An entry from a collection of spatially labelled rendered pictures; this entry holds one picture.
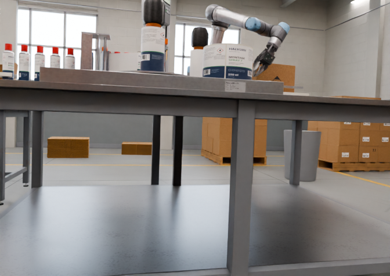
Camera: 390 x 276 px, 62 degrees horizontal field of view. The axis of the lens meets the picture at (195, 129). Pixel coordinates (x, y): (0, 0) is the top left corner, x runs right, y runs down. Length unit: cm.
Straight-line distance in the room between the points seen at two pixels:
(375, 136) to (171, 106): 490
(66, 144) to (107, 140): 170
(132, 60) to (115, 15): 579
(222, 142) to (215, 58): 398
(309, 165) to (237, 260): 312
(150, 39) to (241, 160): 54
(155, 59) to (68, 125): 616
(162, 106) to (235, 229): 48
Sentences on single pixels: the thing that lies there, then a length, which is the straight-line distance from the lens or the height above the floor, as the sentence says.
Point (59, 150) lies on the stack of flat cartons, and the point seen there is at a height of 13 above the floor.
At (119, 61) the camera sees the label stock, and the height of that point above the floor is 102.
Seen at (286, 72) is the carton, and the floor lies 107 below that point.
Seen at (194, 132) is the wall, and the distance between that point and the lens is 736.
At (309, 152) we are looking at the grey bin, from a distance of 418.
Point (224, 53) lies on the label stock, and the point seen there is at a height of 99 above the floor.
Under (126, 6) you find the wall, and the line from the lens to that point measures 756.
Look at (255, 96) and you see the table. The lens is 106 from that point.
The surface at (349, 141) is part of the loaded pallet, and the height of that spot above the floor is 46.
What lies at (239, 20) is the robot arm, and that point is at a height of 133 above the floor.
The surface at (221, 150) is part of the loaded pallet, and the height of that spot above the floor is 22.
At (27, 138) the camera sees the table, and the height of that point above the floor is 48.
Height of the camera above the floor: 74
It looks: 2 degrees down
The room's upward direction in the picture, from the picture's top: 2 degrees clockwise
